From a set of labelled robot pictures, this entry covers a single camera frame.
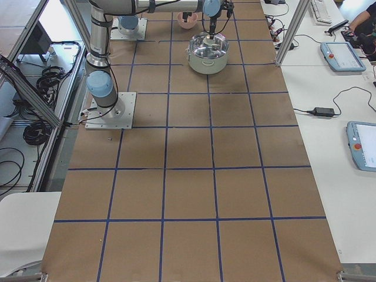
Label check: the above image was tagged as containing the white keyboard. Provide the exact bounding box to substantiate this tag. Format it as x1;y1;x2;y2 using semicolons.
309;0;332;26

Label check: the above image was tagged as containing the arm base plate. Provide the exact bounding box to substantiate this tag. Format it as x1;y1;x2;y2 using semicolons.
110;18;147;41
85;92;136;130

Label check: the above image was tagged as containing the blue teach pendant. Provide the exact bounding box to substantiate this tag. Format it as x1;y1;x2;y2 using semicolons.
320;42;366;72
346;121;375;172

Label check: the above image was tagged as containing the pink bowl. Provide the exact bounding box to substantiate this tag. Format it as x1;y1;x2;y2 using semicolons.
177;12;198;29

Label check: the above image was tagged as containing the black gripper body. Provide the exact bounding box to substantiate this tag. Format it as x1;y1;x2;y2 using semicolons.
210;16;217;27
182;12;191;19

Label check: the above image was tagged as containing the pale green electric pot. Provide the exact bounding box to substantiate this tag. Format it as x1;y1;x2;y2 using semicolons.
187;49;229;75

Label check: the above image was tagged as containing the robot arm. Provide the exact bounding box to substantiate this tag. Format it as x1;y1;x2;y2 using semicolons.
86;7;207;127
113;1;233;39

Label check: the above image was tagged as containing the glass pot lid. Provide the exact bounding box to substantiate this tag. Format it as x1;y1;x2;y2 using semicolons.
188;32;229;59

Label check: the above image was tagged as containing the aluminium frame post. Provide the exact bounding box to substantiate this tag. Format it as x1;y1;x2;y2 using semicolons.
275;0;310;66

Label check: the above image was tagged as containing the black power adapter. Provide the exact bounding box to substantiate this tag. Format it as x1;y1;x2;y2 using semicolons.
307;107;335;118

